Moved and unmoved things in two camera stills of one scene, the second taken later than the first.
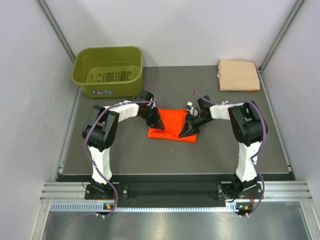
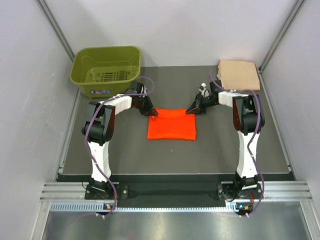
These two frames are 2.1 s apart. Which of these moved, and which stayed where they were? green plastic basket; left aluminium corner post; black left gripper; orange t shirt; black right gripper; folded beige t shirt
Moved: black right gripper; black left gripper
Stayed: left aluminium corner post; green plastic basket; folded beige t shirt; orange t shirt
